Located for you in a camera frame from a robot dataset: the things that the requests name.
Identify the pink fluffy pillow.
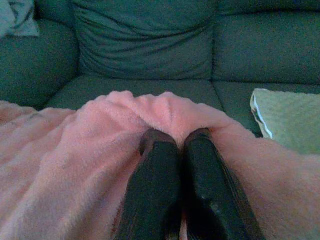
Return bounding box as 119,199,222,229
0,90,320,240

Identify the light green cushion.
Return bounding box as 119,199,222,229
249,87,320,156

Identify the grey cloth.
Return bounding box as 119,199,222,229
0,0,41,39

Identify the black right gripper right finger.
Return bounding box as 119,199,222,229
181,128,266,240

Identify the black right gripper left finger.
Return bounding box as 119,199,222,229
112,128,182,240

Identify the dark green sofa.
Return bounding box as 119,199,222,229
0,0,320,139

